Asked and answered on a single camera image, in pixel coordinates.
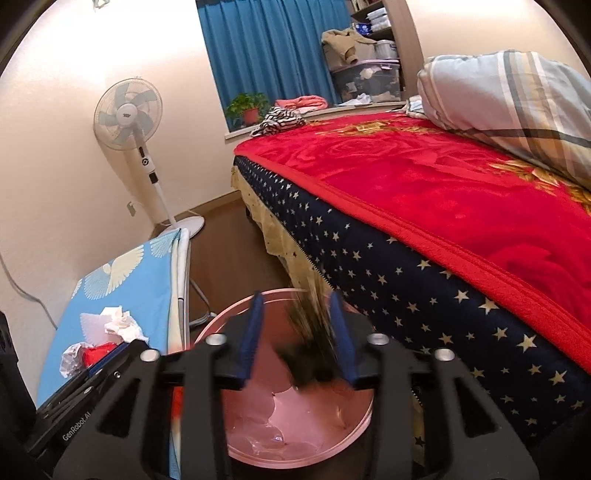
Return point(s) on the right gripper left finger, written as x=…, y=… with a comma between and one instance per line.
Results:
x=127, y=435

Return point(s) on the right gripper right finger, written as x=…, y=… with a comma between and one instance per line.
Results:
x=475, y=441

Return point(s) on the red snack packet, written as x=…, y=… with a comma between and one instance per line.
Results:
x=92, y=354

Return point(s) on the white paper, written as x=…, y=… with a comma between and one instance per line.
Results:
x=121, y=324

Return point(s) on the white foam net sheet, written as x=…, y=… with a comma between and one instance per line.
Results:
x=94, y=332

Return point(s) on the black star patterned cloth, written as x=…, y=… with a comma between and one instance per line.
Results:
x=309, y=354

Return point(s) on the pink plastic trash bin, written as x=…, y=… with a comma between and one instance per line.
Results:
x=272, y=425

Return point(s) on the navy star bed sheet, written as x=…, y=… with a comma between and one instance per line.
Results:
x=544, y=394

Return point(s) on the blue patterned ironing board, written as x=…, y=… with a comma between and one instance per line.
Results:
x=149, y=282

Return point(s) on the red floral blanket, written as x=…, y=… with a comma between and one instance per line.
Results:
x=516, y=233

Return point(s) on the white standing fan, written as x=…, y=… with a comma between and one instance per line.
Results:
x=126, y=116

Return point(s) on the striped plaid pillow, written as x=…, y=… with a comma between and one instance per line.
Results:
x=534, y=108

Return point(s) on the zebra striped cloth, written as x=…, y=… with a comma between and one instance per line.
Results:
x=277, y=120

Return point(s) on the pink folded clothes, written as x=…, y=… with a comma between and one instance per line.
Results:
x=303, y=104

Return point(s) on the clear storage bin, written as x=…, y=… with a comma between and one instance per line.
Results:
x=379, y=79

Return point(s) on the potted green plant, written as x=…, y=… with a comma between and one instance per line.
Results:
x=246, y=109

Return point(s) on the beige jacket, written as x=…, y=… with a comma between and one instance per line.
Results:
x=349, y=45

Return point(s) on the wooden bookshelf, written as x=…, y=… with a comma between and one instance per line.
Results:
x=400, y=28

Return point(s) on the blue window curtain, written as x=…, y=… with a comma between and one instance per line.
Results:
x=270, y=47

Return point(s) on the wall power plug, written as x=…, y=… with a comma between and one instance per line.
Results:
x=131, y=209

